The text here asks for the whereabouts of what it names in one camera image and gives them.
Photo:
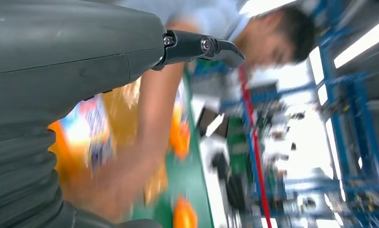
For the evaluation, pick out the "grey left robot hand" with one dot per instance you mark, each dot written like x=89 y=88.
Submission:
x=51 y=47

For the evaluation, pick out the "yellow taped cardboard mat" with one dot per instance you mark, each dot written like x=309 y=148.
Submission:
x=123 y=119

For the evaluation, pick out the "person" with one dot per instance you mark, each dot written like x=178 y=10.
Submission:
x=151 y=126

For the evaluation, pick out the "black tablet on stand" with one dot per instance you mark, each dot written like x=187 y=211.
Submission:
x=208 y=119

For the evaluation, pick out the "bright ceiling light panel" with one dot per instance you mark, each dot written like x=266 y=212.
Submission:
x=265 y=6
x=362 y=41

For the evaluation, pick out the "red rail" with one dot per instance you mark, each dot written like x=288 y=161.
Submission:
x=255 y=141

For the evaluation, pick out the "blue metal shelving frame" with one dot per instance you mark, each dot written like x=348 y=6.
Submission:
x=337 y=126

